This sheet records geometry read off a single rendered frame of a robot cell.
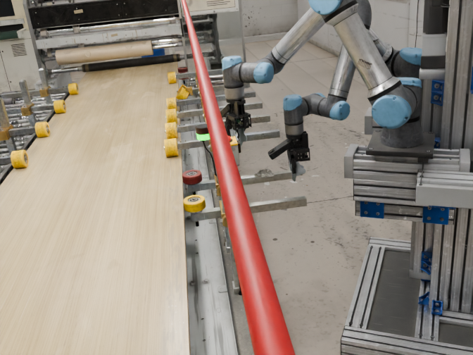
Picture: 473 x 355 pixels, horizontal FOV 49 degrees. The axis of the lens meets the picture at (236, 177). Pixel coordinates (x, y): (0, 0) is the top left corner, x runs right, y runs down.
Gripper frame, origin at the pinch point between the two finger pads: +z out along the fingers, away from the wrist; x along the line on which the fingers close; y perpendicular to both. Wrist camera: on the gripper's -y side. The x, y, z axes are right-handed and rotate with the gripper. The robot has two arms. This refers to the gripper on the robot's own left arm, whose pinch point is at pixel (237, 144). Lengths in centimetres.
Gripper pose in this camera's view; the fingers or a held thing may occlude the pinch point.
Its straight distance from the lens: 208.0
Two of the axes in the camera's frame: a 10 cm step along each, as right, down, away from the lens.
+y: 4.4, 3.2, -8.4
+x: 8.9, -2.5, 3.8
